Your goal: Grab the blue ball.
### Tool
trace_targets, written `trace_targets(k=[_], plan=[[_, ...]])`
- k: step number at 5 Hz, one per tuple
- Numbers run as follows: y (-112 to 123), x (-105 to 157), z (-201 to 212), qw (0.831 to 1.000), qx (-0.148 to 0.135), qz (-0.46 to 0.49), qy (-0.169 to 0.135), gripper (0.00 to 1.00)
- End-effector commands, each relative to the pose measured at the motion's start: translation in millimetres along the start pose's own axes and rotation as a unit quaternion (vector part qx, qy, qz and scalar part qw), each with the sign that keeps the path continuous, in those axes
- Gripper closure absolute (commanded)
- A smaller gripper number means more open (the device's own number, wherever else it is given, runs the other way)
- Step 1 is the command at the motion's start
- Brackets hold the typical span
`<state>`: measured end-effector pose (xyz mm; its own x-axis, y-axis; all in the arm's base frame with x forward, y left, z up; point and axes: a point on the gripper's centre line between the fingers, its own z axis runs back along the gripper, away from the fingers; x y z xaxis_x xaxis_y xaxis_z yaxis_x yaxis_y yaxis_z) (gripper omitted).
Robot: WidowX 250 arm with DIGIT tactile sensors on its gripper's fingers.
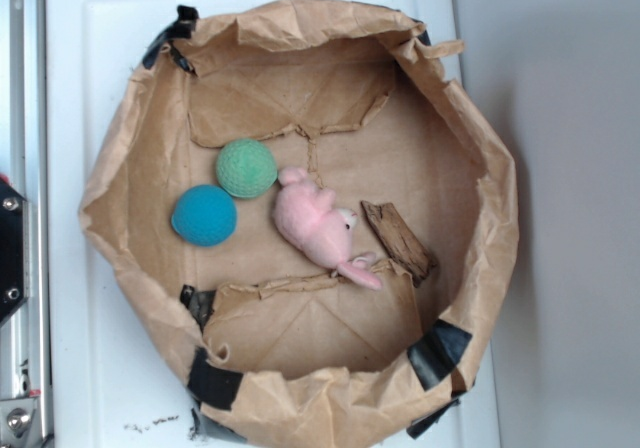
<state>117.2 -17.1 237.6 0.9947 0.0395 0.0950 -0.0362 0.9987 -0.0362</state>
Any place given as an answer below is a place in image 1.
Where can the blue foam ball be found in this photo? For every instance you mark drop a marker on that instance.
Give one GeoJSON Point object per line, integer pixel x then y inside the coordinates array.
{"type": "Point", "coordinates": [205, 216]}

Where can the green foam ball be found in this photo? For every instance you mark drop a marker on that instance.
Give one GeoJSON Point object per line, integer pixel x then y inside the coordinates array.
{"type": "Point", "coordinates": [246, 168]}

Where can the pink plush bunny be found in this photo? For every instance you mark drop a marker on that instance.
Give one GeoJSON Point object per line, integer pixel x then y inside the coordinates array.
{"type": "Point", "coordinates": [305, 215]}

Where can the brown paper bag tray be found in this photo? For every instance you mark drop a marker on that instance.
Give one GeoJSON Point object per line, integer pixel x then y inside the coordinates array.
{"type": "Point", "coordinates": [277, 350]}

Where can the brown wood piece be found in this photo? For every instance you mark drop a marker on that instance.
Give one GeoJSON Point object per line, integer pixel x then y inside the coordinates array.
{"type": "Point", "coordinates": [399, 241]}

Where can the white plastic board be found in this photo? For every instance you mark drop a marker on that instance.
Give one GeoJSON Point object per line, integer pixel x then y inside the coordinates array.
{"type": "Point", "coordinates": [111, 386]}

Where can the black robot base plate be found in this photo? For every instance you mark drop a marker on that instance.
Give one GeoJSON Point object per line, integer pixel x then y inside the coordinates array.
{"type": "Point", "coordinates": [12, 251]}

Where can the aluminium frame rail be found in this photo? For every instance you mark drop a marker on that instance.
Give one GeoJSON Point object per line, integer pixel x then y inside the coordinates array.
{"type": "Point", "coordinates": [26, 380]}

